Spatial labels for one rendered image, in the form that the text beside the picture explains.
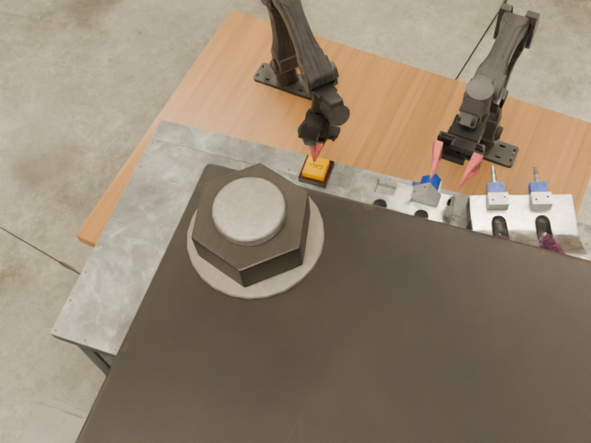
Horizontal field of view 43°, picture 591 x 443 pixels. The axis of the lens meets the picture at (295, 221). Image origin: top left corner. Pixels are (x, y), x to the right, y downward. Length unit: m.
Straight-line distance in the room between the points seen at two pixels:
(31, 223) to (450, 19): 2.02
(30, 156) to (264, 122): 1.43
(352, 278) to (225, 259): 0.10
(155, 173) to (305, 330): 1.61
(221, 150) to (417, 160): 0.55
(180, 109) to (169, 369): 1.73
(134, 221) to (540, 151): 1.13
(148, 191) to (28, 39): 1.81
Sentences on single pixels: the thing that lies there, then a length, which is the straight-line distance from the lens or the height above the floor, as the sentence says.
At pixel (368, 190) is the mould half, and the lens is 1.95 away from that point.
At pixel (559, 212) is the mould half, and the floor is 0.86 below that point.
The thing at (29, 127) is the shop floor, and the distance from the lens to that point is 3.47.
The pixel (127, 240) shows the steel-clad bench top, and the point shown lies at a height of 0.80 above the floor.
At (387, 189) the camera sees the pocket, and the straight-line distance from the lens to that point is 1.98.
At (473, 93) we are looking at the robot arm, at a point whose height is 1.30.
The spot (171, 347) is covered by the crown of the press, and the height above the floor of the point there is 2.00.
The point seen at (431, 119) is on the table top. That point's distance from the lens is 2.20.
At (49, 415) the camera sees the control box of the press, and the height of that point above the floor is 1.47.
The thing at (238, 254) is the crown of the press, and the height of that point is 2.04.
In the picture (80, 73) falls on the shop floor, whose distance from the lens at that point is 3.58.
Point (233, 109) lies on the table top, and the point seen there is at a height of 0.80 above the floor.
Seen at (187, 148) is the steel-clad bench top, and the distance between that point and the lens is 2.18.
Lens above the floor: 2.55
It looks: 61 degrees down
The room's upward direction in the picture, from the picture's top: 9 degrees counter-clockwise
